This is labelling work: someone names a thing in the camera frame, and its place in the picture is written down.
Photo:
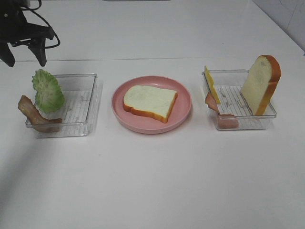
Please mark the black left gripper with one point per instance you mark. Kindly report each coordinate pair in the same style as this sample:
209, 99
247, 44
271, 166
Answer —
16, 30

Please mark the green lettuce leaf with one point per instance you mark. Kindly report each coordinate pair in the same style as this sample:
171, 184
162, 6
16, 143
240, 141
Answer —
49, 97

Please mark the bread slice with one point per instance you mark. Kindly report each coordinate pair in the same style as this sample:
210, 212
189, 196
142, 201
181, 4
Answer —
150, 101
261, 83

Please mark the yellow cheese slice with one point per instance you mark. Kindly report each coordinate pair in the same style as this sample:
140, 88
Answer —
210, 82

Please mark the clear left plastic tray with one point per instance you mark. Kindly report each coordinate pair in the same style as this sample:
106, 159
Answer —
79, 113

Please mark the clear plastic tray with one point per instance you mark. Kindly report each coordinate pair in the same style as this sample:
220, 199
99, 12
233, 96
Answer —
233, 111
79, 113

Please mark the pink round plate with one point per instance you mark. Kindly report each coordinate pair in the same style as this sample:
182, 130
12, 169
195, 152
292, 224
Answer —
147, 125

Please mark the clear right plastic tray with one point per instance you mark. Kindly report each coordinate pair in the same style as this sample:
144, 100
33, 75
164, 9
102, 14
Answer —
233, 111

